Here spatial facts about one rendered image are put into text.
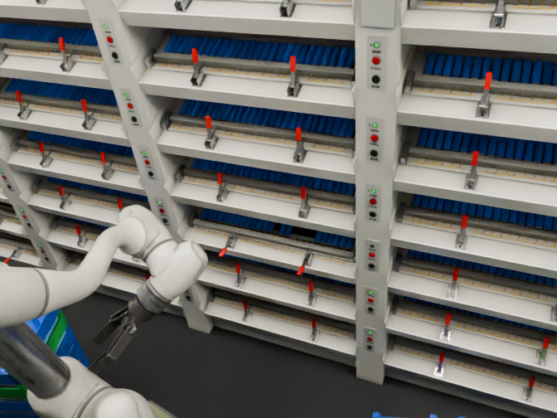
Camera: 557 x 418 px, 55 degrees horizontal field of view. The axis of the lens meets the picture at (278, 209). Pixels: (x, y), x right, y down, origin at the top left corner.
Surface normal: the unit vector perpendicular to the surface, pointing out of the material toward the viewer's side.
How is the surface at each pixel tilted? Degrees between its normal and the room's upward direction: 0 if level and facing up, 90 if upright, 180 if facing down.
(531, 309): 21
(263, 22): 111
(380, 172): 90
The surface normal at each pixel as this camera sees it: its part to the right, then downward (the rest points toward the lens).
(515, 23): -0.22, -0.50
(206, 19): -0.32, 0.85
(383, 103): -0.38, 0.61
